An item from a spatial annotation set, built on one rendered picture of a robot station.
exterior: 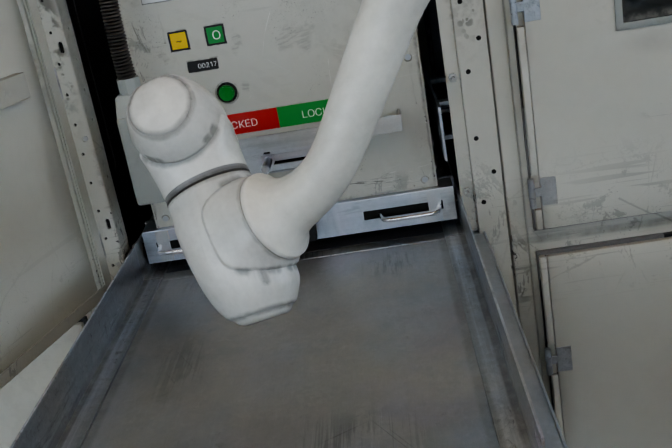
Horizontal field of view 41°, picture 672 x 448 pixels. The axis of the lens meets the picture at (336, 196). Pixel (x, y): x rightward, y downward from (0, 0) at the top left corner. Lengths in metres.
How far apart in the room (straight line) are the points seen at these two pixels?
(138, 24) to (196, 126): 0.55
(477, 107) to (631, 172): 0.27
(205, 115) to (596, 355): 0.90
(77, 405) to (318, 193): 0.49
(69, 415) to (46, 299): 0.32
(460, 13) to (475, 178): 0.27
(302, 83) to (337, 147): 0.58
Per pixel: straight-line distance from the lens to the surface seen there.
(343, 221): 1.52
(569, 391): 1.65
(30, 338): 1.46
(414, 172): 1.51
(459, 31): 1.42
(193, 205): 0.97
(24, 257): 1.45
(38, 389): 1.70
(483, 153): 1.46
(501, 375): 1.10
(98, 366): 1.32
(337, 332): 1.25
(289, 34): 1.45
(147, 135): 0.96
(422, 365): 1.14
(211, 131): 0.98
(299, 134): 1.45
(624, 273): 1.57
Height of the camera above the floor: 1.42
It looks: 19 degrees down
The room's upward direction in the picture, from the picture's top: 10 degrees counter-clockwise
